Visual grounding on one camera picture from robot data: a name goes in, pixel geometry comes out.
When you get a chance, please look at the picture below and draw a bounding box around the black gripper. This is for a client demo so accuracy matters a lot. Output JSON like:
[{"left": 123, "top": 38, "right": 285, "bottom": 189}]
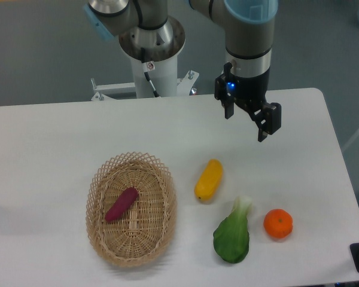
[{"left": 214, "top": 62, "right": 281, "bottom": 142}]

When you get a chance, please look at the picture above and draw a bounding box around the purple sweet potato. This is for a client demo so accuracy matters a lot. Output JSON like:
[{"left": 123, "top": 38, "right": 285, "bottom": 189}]
[{"left": 105, "top": 187, "right": 139, "bottom": 222}]

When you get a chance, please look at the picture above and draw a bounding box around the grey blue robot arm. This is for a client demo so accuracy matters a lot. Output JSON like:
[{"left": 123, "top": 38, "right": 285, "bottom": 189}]
[{"left": 83, "top": 1, "right": 281, "bottom": 141}]

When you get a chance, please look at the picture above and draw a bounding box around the woven wicker basket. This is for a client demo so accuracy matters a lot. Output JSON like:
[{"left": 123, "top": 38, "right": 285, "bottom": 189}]
[{"left": 86, "top": 152, "right": 177, "bottom": 268}]

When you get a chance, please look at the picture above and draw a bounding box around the orange tangerine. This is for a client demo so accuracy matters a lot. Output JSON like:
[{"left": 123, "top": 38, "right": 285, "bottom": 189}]
[{"left": 263, "top": 209, "right": 293, "bottom": 239}]

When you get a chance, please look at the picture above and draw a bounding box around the green bok choy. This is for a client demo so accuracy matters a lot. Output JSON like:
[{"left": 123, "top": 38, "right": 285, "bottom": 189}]
[{"left": 213, "top": 196, "right": 252, "bottom": 264}]

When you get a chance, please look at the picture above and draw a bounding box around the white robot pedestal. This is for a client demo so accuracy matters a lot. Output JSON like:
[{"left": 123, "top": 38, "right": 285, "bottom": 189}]
[{"left": 91, "top": 16, "right": 199, "bottom": 101}]

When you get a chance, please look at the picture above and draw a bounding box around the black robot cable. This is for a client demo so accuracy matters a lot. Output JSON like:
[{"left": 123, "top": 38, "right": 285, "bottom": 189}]
[{"left": 140, "top": 47, "right": 162, "bottom": 98}]

